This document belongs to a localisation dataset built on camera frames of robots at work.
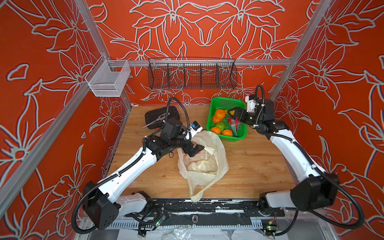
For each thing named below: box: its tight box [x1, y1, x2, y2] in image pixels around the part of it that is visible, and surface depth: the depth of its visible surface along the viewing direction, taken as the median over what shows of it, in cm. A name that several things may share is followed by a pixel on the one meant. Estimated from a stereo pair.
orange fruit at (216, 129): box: [210, 126, 221, 135], surface depth 99 cm
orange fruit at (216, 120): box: [212, 115, 222, 124], surface depth 108 cm
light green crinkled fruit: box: [215, 122, 226, 132], surface depth 102 cm
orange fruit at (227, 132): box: [221, 129, 233, 137], surface depth 98 cm
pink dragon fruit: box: [227, 116, 241, 137], surface depth 100 cm
